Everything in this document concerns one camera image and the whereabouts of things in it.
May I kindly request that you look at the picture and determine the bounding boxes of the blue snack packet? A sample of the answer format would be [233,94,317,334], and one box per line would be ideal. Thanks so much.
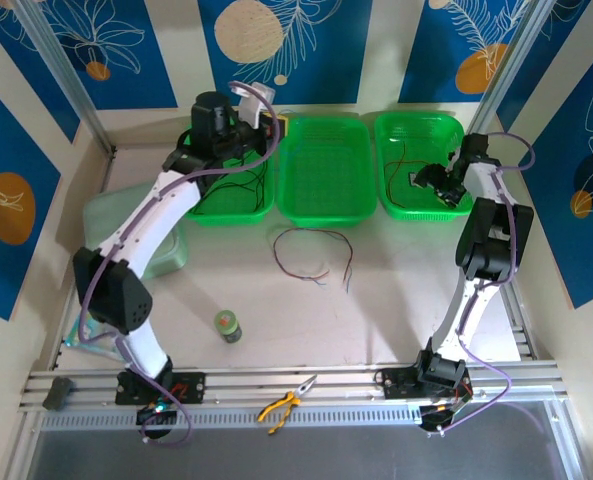
[65,309,127,359]

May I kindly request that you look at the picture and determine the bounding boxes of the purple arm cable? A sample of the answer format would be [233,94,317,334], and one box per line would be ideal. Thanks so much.
[438,130,536,434]
[78,79,282,446]

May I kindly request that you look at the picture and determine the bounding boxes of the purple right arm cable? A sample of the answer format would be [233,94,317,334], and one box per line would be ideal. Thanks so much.
[438,130,536,434]

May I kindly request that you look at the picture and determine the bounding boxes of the grey metal sheet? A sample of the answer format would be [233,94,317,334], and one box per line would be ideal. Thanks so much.
[25,428,577,480]

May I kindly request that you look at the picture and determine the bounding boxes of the thick black cable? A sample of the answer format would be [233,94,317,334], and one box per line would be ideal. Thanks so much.
[203,169,272,214]

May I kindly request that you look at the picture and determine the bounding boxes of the red blue twisted cable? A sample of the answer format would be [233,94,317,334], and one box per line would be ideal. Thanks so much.
[272,227,356,294]

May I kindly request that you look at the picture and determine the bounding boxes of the slotted grey cable duct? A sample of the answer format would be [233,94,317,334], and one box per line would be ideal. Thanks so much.
[38,405,423,432]

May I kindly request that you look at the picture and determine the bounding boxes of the small black control board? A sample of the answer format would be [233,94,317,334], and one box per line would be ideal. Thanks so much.
[418,402,457,436]
[135,399,180,426]

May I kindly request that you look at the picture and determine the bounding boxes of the thick red cable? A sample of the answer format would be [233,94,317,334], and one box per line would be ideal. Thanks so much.
[383,158,432,207]

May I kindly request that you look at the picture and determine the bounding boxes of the aluminium corner post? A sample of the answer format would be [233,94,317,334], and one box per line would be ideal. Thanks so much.
[13,0,117,156]
[463,0,552,146]

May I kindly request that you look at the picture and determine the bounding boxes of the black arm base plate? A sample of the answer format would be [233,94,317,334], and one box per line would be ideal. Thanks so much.
[114,370,208,405]
[374,366,430,401]

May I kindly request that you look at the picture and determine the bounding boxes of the thin black cable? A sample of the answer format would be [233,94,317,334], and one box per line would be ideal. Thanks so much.
[210,159,273,214]

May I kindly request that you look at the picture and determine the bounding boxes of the grey block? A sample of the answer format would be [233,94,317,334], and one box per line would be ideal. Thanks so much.
[42,377,76,411]

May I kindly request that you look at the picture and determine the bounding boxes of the aluminium rail frame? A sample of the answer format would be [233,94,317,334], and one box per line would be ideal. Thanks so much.
[18,362,570,416]

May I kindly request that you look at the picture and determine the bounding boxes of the yellow handled pliers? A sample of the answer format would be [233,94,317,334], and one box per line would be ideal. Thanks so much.
[256,373,319,436]

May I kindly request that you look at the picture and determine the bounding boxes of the aluminium side rail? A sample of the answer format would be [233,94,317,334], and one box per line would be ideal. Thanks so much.
[498,279,539,362]

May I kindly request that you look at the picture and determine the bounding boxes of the pale green lidded container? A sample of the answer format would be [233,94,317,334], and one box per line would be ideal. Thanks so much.
[83,182,190,279]

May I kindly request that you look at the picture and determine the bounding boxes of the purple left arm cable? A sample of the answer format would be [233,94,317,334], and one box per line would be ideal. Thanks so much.
[78,79,282,446]

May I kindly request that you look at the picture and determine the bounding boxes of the small green jar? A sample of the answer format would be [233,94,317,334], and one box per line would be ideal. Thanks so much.
[213,308,243,345]

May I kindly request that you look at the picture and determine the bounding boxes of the green plastic mesh basket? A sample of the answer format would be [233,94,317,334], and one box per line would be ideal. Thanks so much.
[374,112,476,222]
[274,115,376,230]
[183,115,277,227]

